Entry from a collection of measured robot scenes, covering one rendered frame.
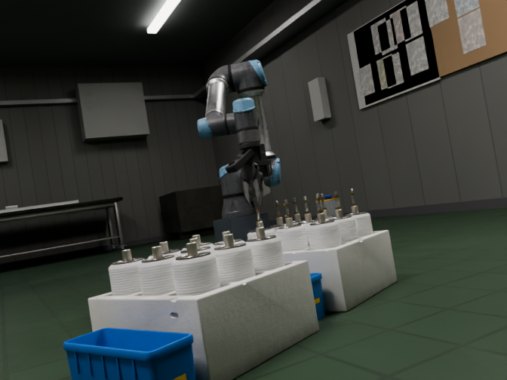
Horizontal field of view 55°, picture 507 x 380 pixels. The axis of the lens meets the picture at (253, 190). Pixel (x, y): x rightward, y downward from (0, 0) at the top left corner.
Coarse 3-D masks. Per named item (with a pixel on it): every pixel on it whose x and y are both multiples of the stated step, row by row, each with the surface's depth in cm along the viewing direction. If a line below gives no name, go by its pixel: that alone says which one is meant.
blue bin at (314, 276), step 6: (312, 276) 137; (318, 276) 134; (312, 282) 131; (318, 282) 134; (312, 288) 131; (318, 288) 134; (318, 294) 133; (318, 300) 133; (318, 306) 133; (318, 312) 132; (324, 312) 135; (318, 318) 132
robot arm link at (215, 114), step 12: (216, 72) 200; (216, 84) 194; (228, 84) 199; (216, 96) 186; (216, 108) 178; (204, 120) 172; (216, 120) 171; (204, 132) 172; (216, 132) 172; (228, 132) 172
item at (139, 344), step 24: (96, 336) 106; (120, 336) 104; (144, 336) 99; (168, 336) 94; (192, 336) 90; (72, 360) 99; (96, 360) 93; (120, 360) 88; (144, 360) 82; (168, 360) 85; (192, 360) 89
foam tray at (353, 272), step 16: (368, 240) 153; (384, 240) 163; (288, 256) 146; (304, 256) 143; (320, 256) 139; (336, 256) 136; (352, 256) 143; (368, 256) 151; (384, 256) 161; (320, 272) 140; (336, 272) 136; (352, 272) 141; (368, 272) 150; (384, 272) 159; (336, 288) 137; (352, 288) 140; (368, 288) 148; (384, 288) 157; (336, 304) 137; (352, 304) 139
